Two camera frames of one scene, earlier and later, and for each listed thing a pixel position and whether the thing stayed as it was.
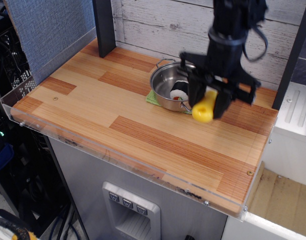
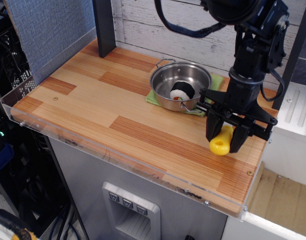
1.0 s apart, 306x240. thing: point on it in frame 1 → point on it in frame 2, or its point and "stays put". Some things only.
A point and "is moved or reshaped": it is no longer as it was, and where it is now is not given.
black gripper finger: [196, 89] → [214, 125]
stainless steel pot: [169, 86] stays put
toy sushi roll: [179, 91] stays put
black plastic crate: [10, 67] stays put
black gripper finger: [222, 102] → [239, 134]
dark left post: [102, 11] stays put
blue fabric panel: [52, 31] stays put
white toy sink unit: [282, 207] stays put
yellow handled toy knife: [203, 112] is moved or reshaped
